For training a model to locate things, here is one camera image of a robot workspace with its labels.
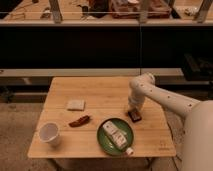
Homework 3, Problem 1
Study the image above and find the dark brown eraser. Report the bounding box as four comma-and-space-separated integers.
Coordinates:
128, 109, 142, 123

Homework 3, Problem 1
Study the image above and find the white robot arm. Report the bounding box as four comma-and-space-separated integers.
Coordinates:
128, 73, 213, 171

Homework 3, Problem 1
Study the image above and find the white tube on plate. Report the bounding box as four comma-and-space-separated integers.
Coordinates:
102, 121, 133, 155

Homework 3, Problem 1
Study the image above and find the green plate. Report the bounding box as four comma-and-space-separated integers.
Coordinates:
97, 118, 134, 156

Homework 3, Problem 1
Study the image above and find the red-brown chili pepper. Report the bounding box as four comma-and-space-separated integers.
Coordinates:
69, 115, 90, 127

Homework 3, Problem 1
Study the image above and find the wooden folding table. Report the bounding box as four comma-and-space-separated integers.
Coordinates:
28, 77, 176, 158

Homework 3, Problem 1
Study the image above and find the black box at right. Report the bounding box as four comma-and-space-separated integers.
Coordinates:
181, 54, 213, 81

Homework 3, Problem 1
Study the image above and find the white paper cup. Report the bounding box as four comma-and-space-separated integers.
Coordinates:
38, 122, 61, 147

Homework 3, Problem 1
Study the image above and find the long background shelf bench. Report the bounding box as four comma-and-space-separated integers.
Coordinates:
0, 68, 184, 86

